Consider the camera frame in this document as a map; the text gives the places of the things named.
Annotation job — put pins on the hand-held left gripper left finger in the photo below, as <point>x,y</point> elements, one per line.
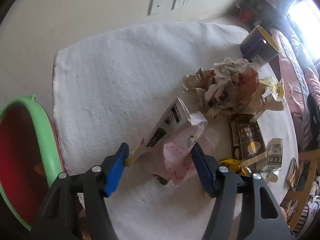
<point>116,170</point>

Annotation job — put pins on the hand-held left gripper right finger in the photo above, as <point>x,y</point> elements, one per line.
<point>203,170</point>

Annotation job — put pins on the pale pink carton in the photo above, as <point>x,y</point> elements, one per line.
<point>170,120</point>

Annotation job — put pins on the green bin with red inside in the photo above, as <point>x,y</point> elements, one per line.
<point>47,130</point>

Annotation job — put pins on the yellow black wrapper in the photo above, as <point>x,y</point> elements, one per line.
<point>232,165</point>

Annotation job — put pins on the dark brown box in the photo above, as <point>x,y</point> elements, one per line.
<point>246,135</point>

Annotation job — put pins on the white floral packet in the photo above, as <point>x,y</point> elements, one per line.
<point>275,150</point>

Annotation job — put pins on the crumpled printed paper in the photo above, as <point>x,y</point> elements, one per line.
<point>225,85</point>

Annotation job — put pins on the phone with lit screen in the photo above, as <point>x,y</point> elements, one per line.
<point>292,175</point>

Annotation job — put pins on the white towel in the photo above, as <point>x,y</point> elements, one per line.
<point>112,80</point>

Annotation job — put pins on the wooden chair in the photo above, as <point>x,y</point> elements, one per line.
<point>308,154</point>

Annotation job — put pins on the patterned chair cushion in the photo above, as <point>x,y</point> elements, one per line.
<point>310,212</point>

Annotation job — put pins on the bed with plaid sheet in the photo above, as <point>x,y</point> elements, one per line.
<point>287,80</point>

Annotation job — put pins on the black cloth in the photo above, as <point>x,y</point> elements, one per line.
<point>313,107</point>

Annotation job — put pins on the dark blue mug yellow inside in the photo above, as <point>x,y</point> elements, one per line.
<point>268,51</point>

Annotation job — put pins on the pink blanket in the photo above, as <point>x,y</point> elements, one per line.
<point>313,80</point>

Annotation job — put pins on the grey white quilt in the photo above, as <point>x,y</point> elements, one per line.
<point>303,52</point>

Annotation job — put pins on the red container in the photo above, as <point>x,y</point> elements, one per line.
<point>247,15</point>

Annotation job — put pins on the dark wooden shelf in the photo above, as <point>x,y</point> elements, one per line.
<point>255,2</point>

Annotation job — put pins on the bright window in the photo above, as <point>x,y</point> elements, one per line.
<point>305,15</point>

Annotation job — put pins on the white wall socket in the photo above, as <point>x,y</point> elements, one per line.
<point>155,6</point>
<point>178,2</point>

